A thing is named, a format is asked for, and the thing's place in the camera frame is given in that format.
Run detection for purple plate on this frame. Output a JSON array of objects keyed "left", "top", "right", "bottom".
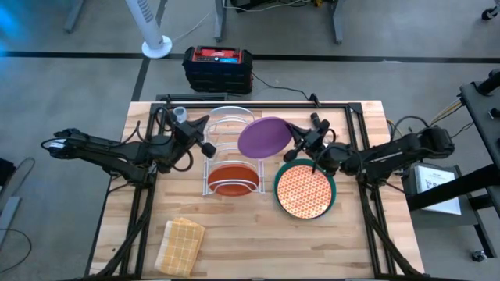
[{"left": 237, "top": 116, "right": 295, "bottom": 160}]

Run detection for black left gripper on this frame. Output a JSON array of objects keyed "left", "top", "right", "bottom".
[{"left": 173, "top": 115, "right": 210, "bottom": 151}]

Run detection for grey box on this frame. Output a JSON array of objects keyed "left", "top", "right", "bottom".
[{"left": 401, "top": 162, "right": 476, "bottom": 231}]

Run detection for white floor cable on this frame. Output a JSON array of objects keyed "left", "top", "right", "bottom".
[{"left": 171, "top": 10, "right": 212, "bottom": 43}]

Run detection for yellow cable bundle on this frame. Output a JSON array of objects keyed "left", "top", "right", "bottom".
[{"left": 386, "top": 97, "right": 466, "bottom": 144}]

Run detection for white wire dish rack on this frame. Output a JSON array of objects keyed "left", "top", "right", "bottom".
[{"left": 201, "top": 105, "right": 266, "bottom": 196}]

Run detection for small grey cup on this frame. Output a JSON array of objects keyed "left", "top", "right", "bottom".
[{"left": 173, "top": 105, "right": 189, "bottom": 124}]

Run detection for white paper booklet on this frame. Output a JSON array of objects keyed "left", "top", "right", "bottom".
[{"left": 413, "top": 165, "right": 463, "bottom": 216}]

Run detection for tangled cables under desk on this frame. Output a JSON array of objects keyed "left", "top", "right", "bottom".
[{"left": 228, "top": 0, "right": 327, "bottom": 13}]

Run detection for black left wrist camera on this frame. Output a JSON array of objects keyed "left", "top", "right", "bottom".
[{"left": 200, "top": 141, "right": 218, "bottom": 159}]

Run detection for yellow checked cloth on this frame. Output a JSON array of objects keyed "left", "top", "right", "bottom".
[{"left": 153, "top": 216, "right": 207, "bottom": 278}]

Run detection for black equipment cart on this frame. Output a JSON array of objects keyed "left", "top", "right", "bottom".
[{"left": 405, "top": 69, "right": 500, "bottom": 258}]

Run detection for black floor cable loop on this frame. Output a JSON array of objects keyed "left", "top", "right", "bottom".
[{"left": 0, "top": 228, "right": 33, "bottom": 274}]

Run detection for white tower fan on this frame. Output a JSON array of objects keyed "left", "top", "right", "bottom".
[{"left": 123, "top": 0, "right": 173, "bottom": 60}]

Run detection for patterned plate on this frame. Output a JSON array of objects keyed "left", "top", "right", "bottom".
[{"left": 277, "top": 163, "right": 334, "bottom": 219}]

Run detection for black aluminium table frame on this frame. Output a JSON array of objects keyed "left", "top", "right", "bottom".
[{"left": 88, "top": 100, "right": 425, "bottom": 280}]

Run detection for green plate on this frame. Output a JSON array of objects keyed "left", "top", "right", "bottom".
[{"left": 273, "top": 157, "right": 338, "bottom": 221}]

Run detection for black power cable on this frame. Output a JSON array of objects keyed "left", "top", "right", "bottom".
[{"left": 251, "top": 71, "right": 322, "bottom": 107}]

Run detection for black bar behind table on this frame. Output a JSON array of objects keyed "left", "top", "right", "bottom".
[{"left": 155, "top": 92, "right": 229, "bottom": 102}]

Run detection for grey desk leg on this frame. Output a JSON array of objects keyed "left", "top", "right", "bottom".
[
  {"left": 155, "top": 0, "right": 169, "bottom": 27},
  {"left": 63, "top": 0, "right": 86, "bottom": 34},
  {"left": 331, "top": 0, "right": 345, "bottom": 44},
  {"left": 213, "top": 0, "right": 228, "bottom": 43}
]

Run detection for red and black power station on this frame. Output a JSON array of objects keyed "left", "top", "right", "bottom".
[{"left": 182, "top": 45, "right": 255, "bottom": 96}]

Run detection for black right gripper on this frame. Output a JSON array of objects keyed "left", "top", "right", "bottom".
[{"left": 286, "top": 119, "right": 333, "bottom": 153}]

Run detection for plain orange plate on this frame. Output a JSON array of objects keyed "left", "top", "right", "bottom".
[{"left": 207, "top": 163, "right": 261, "bottom": 197}]

